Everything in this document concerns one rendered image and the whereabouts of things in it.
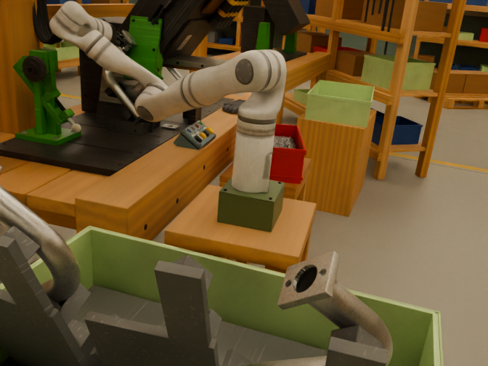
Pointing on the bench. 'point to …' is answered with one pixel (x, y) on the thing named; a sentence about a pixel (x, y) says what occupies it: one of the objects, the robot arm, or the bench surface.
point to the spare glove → (232, 106)
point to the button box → (186, 139)
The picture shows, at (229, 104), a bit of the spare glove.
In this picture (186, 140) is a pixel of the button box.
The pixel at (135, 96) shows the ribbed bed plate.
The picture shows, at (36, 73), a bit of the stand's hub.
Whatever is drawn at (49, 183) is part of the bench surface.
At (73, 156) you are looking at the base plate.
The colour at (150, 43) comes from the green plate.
